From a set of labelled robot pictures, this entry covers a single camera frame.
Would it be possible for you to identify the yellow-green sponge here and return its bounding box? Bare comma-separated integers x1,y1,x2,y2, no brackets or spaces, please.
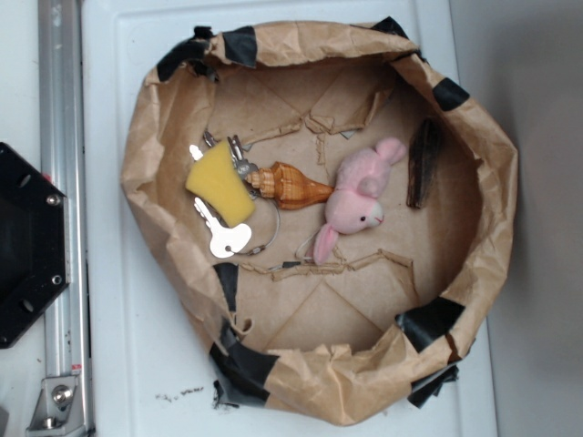
185,141,255,228

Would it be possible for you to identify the orange spiral seashell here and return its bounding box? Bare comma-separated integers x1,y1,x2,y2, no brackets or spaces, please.
245,162,334,210

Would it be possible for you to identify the brown paper bag bin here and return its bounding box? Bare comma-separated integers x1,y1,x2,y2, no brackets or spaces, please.
121,19,518,425

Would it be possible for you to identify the pink plush bunny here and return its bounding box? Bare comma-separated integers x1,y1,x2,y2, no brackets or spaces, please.
312,137,407,265

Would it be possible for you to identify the silver keys bunch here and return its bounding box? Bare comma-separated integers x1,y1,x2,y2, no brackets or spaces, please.
203,130,259,180

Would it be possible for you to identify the large silver key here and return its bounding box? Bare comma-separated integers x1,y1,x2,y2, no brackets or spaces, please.
194,197,252,259

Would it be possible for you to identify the dark brown mussel shell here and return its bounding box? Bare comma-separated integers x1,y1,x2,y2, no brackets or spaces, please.
406,117,443,208

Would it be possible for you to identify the steel wire key ring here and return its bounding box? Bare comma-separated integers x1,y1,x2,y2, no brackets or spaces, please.
230,189,281,257

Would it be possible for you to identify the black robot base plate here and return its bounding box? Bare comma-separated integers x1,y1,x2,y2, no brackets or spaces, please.
1,143,69,350

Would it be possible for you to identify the aluminium extrusion rail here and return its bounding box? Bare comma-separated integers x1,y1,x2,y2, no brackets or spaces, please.
37,1,95,436

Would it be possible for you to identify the metal corner bracket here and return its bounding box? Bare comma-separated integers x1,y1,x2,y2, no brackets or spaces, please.
26,376,87,436

